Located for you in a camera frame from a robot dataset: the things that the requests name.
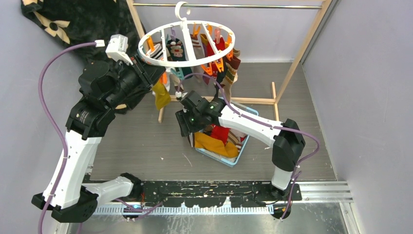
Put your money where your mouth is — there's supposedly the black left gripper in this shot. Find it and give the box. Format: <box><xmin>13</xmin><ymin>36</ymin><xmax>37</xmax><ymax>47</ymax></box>
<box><xmin>105</xmin><ymin>54</ymin><xmax>166</xmax><ymax>110</ymax></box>

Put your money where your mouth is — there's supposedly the orange hanger clip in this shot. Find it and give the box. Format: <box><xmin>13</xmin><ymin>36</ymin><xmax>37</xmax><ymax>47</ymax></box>
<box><xmin>201</xmin><ymin>58</ymin><xmax>224</xmax><ymax>76</ymax></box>
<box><xmin>160</xmin><ymin>72</ymin><xmax>168</xmax><ymax>85</ymax></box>

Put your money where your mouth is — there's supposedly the mustard yellow sock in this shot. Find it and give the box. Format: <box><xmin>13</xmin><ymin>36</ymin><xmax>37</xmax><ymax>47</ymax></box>
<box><xmin>152</xmin><ymin>81</ymin><xmax>171</xmax><ymax>110</ymax></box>

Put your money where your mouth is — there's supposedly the white round clip hanger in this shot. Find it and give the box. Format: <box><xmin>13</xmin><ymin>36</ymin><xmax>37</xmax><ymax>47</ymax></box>
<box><xmin>138</xmin><ymin>1</ymin><xmax>235</xmax><ymax>68</ymax></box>

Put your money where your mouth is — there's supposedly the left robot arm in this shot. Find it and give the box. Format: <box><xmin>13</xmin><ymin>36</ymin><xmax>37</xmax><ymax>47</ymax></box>
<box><xmin>32</xmin><ymin>58</ymin><xmax>165</xmax><ymax>223</ymax></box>

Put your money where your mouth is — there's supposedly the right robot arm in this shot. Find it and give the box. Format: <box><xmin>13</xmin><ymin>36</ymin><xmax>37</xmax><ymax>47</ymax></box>
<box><xmin>175</xmin><ymin>91</ymin><xmax>305</xmax><ymax>200</ymax></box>

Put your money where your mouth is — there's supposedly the teal hanger clip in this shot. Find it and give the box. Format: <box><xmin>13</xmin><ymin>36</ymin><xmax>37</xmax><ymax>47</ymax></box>
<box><xmin>170</xmin><ymin>67</ymin><xmax>185</xmax><ymax>80</ymax></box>

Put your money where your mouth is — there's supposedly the orange open hanger clip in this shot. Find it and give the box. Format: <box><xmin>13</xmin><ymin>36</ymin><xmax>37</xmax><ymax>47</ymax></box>
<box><xmin>201</xmin><ymin>58</ymin><xmax>224</xmax><ymax>76</ymax></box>

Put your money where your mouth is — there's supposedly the green monkey face sock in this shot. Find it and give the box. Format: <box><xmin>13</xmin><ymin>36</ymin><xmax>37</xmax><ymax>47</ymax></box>
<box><xmin>166</xmin><ymin>39</ymin><xmax>187</xmax><ymax>61</ymax></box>

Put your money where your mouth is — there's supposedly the black hanging sock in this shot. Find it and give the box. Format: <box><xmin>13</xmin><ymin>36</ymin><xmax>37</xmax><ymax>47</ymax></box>
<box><xmin>214</xmin><ymin>71</ymin><xmax>226</xmax><ymax>97</ymax></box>

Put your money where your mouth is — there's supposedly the light blue sock basket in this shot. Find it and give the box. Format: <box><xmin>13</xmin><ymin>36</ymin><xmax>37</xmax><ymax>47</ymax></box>
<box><xmin>192</xmin><ymin>101</ymin><xmax>260</xmax><ymax>168</ymax></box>

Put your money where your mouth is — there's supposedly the brown striped hanging sock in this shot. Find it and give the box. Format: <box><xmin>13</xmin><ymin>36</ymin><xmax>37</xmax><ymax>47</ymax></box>
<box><xmin>222</xmin><ymin>49</ymin><xmax>241</xmax><ymax>87</ymax></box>

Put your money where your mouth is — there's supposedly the metal hanging rod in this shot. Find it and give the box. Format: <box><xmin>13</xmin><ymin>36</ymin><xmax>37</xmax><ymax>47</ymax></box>
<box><xmin>133</xmin><ymin>3</ymin><xmax>322</xmax><ymax>10</ymax></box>

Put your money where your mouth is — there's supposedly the red patterned hanging sock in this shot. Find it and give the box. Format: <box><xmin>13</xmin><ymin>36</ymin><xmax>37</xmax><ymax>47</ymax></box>
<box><xmin>205</xmin><ymin>36</ymin><xmax>225</xmax><ymax>57</ymax></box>

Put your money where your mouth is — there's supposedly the black floral fleece blanket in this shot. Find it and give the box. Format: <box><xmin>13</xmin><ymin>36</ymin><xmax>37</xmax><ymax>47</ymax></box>
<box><xmin>20</xmin><ymin>0</ymin><xmax>140</xmax><ymax>56</ymax></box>

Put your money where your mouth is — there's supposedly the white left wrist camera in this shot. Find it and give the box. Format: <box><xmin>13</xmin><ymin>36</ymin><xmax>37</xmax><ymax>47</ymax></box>
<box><xmin>94</xmin><ymin>34</ymin><xmax>132</xmax><ymax>65</ymax></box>

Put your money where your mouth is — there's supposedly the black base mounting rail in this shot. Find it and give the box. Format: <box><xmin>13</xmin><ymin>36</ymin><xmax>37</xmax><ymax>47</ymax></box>
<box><xmin>122</xmin><ymin>180</ymin><xmax>302</xmax><ymax>208</ymax></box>

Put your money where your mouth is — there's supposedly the wooden clothes rack frame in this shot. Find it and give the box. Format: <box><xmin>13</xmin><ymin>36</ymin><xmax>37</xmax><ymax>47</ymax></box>
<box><xmin>126</xmin><ymin>0</ymin><xmax>333</xmax><ymax>123</ymax></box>

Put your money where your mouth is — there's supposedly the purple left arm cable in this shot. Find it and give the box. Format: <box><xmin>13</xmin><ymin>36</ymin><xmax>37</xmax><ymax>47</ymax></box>
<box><xmin>38</xmin><ymin>42</ymin><xmax>97</xmax><ymax>234</ymax></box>

